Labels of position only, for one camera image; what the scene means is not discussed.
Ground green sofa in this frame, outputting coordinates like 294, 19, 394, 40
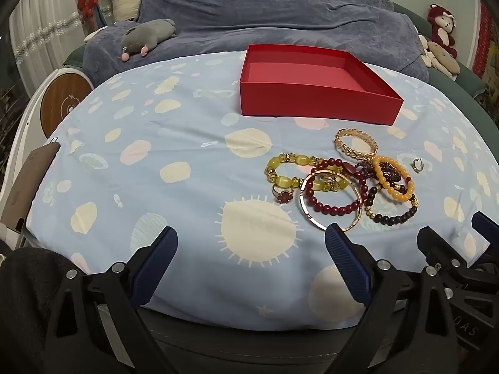
390, 2, 499, 98

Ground light blue printed sheet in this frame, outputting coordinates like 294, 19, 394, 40
25, 49, 499, 330

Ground white curtain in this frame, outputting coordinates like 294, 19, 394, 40
8, 0, 98, 98

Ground red monkey plush toy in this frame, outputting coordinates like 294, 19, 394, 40
427, 4, 458, 58

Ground yellow bead bracelet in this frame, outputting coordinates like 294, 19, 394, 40
265, 153, 351, 193

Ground rose gold bangle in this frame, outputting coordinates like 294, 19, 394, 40
299, 169, 365, 231

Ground dark red bead bracelet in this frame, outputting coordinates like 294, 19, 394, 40
305, 157, 368, 217

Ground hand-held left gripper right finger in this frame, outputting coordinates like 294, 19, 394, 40
323, 222, 468, 374

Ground white round wooden-top device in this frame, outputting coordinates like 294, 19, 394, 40
0, 64, 93, 211

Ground red wall hanging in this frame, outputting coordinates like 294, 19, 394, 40
477, 2, 498, 74

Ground grey plush toy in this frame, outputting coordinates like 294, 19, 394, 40
120, 19, 177, 62

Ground black bead bracelet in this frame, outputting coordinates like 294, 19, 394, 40
364, 177, 419, 226

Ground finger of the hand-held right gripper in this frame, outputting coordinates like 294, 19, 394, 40
471, 211, 499, 250
416, 226, 466, 277

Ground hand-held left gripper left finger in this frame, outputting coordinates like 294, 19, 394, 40
43, 226, 180, 374

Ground red bow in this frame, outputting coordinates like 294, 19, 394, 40
77, 0, 100, 20

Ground red cardboard box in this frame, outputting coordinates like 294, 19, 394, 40
239, 44, 405, 126

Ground gold chain bangle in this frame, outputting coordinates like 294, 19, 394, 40
334, 128, 378, 161

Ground blue-grey blanket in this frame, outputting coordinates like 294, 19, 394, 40
83, 0, 430, 86

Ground silver tinsel garland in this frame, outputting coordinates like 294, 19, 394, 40
15, 11, 83, 58

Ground red flower ring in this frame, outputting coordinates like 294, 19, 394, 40
272, 185, 294, 206

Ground dark purple garnet bracelet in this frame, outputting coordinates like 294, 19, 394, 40
353, 161, 400, 185

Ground orange bead bracelet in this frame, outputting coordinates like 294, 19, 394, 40
372, 156, 416, 203

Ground blue curtain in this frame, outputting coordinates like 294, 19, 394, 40
94, 2, 114, 32

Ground beige plush toy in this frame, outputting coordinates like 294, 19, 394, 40
419, 34, 461, 82

